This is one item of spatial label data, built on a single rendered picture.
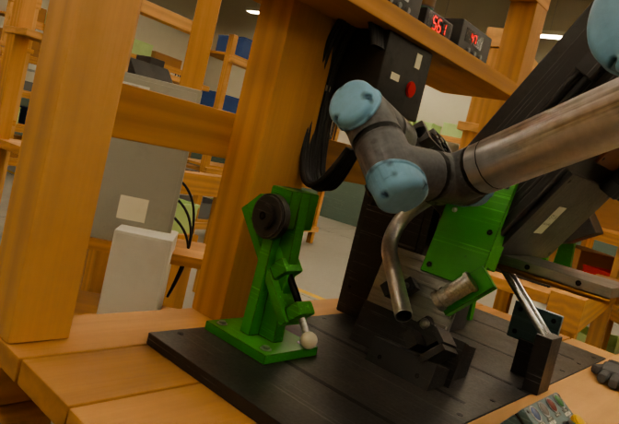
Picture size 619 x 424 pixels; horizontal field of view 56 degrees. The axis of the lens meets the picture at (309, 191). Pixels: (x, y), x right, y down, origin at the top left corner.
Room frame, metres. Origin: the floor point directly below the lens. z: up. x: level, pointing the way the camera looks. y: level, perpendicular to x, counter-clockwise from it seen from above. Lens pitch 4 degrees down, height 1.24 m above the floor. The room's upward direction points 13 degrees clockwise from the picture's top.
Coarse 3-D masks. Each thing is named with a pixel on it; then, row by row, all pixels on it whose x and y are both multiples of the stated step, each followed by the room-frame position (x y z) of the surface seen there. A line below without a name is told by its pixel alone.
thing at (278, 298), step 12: (252, 204) 0.99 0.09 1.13; (252, 228) 0.99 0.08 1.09; (252, 240) 0.98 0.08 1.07; (276, 252) 0.96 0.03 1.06; (276, 264) 0.95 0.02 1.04; (288, 264) 0.94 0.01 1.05; (276, 276) 0.94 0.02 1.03; (276, 288) 0.94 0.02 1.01; (276, 300) 0.93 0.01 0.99; (288, 300) 0.94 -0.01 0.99; (300, 300) 0.93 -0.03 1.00; (276, 312) 0.92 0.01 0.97; (288, 312) 0.92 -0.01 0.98; (300, 312) 0.90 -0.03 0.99; (312, 312) 0.93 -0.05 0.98; (288, 324) 0.93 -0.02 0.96
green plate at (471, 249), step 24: (504, 192) 1.04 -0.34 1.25; (456, 216) 1.08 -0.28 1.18; (480, 216) 1.05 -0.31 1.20; (504, 216) 1.03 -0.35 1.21; (432, 240) 1.08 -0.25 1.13; (456, 240) 1.06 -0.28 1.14; (480, 240) 1.03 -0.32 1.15; (432, 264) 1.06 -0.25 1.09; (456, 264) 1.04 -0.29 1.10; (480, 264) 1.01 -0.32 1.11
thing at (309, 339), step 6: (300, 318) 0.92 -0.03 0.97; (300, 324) 0.92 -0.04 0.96; (306, 324) 0.91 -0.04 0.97; (306, 330) 0.91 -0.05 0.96; (306, 336) 0.90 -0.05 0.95; (312, 336) 0.90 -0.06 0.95; (300, 342) 0.90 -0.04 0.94; (306, 342) 0.89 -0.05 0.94; (312, 342) 0.90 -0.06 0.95; (306, 348) 0.90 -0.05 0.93
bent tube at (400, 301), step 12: (420, 204) 1.09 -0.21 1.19; (396, 216) 1.10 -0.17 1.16; (408, 216) 1.10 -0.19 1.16; (396, 228) 1.09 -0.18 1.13; (384, 240) 1.08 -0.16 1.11; (396, 240) 1.08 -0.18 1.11; (384, 252) 1.06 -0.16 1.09; (396, 252) 1.06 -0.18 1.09; (384, 264) 1.04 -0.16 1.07; (396, 264) 1.03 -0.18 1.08; (396, 276) 1.00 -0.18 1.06; (396, 288) 0.98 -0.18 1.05; (396, 300) 0.95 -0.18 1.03; (408, 300) 0.96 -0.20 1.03; (396, 312) 0.94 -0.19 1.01; (408, 312) 0.96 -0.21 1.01
